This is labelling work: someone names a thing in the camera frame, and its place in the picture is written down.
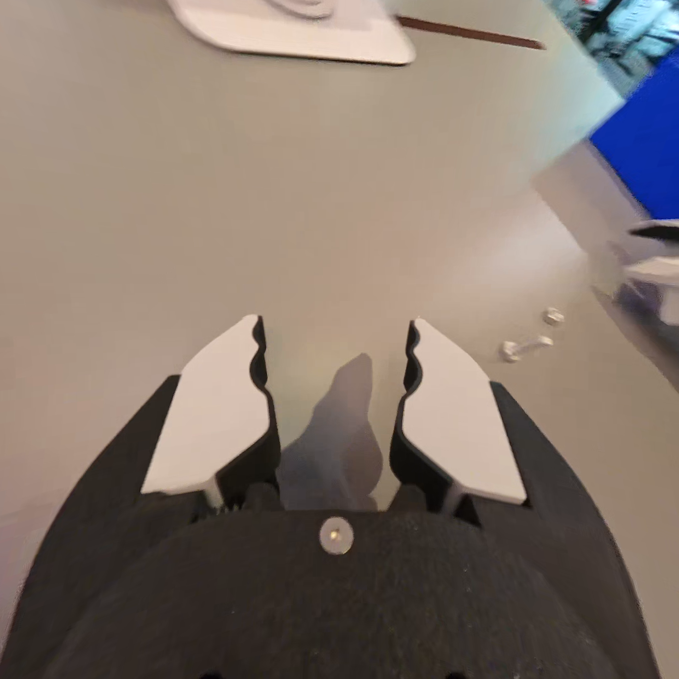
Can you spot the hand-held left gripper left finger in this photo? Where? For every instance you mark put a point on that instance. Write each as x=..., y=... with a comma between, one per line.
x=212, y=419

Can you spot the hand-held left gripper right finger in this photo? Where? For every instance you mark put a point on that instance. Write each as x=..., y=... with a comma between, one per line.
x=467, y=424

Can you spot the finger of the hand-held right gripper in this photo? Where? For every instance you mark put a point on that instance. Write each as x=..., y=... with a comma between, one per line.
x=669, y=286
x=658, y=231

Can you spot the silver hex bolt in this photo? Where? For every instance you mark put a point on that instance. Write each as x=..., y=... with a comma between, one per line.
x=525, y=347

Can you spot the blue box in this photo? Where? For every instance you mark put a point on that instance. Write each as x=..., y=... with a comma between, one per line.
x=647, y=159

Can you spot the white monitor stand base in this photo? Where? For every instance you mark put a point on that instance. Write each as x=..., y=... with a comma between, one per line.
x=297, y=37

